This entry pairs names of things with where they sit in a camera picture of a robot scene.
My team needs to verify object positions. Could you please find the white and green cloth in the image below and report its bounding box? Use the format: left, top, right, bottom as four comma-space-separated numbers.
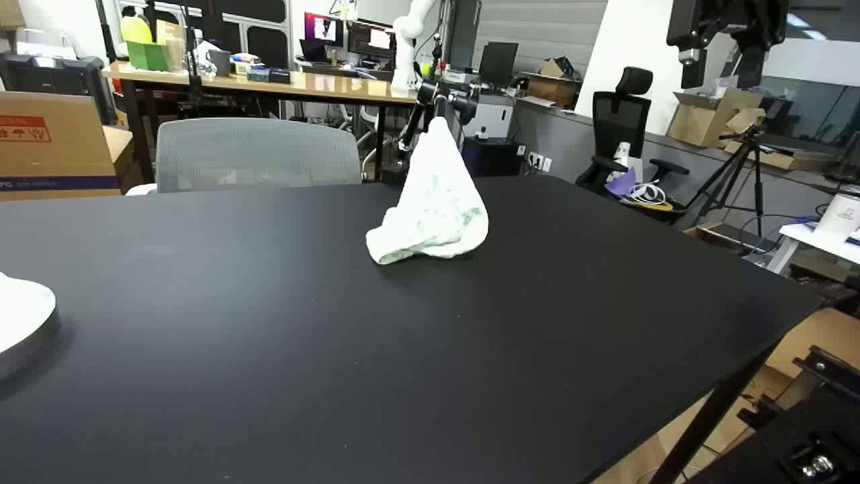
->
366, 115, 492, 267

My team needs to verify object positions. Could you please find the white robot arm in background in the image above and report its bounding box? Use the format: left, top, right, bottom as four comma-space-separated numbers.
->
391, 0, 442, 95

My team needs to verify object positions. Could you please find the wooden desk in background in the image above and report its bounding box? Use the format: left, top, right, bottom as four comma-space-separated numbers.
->
102, 61, 415, 182

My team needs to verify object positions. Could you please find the grey office chair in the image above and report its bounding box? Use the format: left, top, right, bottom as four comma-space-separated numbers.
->
155, 118, 362, 194

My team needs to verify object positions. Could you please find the black office chair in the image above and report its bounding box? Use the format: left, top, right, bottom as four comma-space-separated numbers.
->
578, 67, 684, 190

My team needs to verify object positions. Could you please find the open cardboard box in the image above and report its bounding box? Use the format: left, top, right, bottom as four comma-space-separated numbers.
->
665, 88, 759, 147

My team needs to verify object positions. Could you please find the green storage bin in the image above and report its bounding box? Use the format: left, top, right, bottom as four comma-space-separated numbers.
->
120, 16, 168, 73

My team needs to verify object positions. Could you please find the cardboard box with red label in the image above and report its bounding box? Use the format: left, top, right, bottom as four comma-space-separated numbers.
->
0, 91, 132, 203

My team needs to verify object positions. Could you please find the white round plate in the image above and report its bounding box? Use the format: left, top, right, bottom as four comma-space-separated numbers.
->
0, 274, 57, 353

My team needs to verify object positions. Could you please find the black articulated camera stand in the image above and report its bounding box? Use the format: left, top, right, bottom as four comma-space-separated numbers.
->
398, 80, 477, 157

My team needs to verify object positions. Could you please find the black camera tripod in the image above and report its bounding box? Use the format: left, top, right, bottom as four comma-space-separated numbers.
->
683, 125, 770, 240

